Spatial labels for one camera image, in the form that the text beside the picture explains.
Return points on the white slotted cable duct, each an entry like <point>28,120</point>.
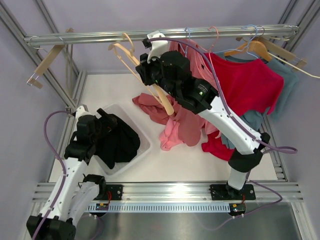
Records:
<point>117,207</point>

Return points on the blue wire hanger right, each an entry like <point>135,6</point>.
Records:
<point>250,37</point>

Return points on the red t shirt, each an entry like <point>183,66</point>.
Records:
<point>251,89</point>

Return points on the black t shirt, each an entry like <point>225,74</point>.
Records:
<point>120,145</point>

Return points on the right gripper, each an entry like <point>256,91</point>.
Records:
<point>144,68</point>

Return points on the metal hanging rail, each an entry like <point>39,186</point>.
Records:
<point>272,30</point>

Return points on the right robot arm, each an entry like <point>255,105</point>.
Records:
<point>171,73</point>

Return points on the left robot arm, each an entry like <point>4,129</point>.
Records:
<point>73,192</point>

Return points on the dusty pink t shirt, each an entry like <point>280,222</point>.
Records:
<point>182,127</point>

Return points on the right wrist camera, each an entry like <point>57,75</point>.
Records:
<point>157,47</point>

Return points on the light pink t shirt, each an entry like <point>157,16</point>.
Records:
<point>200,70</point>

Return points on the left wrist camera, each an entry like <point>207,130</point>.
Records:
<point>82,110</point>

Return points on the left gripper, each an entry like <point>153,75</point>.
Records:
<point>108,125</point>

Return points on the right wooden clip hanger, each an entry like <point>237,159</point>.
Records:
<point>282,54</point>

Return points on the light blue wire hanger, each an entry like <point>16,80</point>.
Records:
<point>184,49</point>

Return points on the left wooden clip hanger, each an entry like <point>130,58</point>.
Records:
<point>49,59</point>

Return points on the wooden clip hanger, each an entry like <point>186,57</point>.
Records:
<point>282,54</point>
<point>49,59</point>

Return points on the grey blue t shirt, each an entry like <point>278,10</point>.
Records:
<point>287,77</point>

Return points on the white laundry basket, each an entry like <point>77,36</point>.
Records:
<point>144,148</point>

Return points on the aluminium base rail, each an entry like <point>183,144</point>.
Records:
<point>199,192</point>

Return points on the beige plastic hanger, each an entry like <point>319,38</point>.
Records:
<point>155,90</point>

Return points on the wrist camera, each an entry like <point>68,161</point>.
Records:
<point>157,47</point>
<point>82,110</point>

